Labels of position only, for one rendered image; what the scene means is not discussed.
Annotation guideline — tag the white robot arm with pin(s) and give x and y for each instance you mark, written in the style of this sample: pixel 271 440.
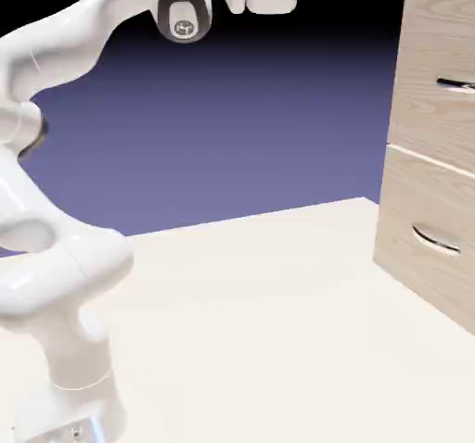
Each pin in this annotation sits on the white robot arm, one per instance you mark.
pixel 63 50

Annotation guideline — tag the light wood drawer front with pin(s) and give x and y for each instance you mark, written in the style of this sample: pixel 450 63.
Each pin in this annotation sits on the light wood drawer front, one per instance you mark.
pixel 419 235
pixel 434 79

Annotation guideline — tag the light wood cabinet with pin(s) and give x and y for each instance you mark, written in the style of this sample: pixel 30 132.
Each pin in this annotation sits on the light wood cabinet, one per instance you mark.
pixel 426 161

